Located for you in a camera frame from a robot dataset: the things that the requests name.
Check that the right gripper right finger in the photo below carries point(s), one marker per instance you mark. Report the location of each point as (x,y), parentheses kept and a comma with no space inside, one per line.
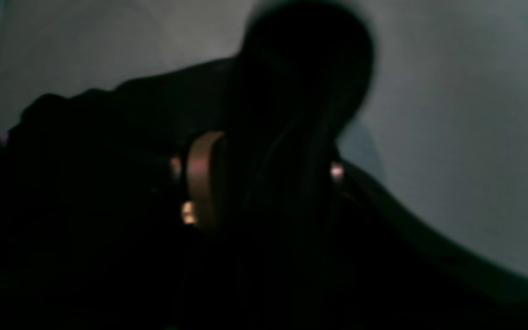
(409,277)

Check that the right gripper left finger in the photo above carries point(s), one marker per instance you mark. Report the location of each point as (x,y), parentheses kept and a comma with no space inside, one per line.
(161,268)

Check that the black t-shirt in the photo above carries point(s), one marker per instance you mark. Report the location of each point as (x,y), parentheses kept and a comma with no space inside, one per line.
(303,71)

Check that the light blue table cloth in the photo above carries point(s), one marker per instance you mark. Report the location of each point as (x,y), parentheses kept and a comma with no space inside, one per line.
(445,127)

